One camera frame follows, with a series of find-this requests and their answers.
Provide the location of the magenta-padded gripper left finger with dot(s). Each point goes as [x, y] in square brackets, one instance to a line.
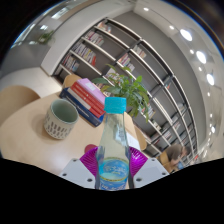
[77, 171]

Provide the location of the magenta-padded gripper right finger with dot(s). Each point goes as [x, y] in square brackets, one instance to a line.
[149, 170]

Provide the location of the clear bottle with blue cap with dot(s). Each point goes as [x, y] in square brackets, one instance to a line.
[113, 160]

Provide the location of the person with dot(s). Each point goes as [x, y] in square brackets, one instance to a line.
[175, 155]

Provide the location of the grey patterned ceramic cup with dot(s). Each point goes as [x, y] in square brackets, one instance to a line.
[58, 125]

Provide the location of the dark blue book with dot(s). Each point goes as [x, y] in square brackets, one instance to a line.
[80, 108]

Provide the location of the green potted plant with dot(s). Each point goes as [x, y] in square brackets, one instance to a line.
[131, 90]

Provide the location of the pink book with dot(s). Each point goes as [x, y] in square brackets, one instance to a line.
[93, 89]

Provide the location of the grey shelf unit with books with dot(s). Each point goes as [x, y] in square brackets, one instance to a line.
[150, 66]

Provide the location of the group of ceiling lights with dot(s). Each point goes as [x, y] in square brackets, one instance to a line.
[201, 56]

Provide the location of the small green window plant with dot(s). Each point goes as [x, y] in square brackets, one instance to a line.
[46, 36]

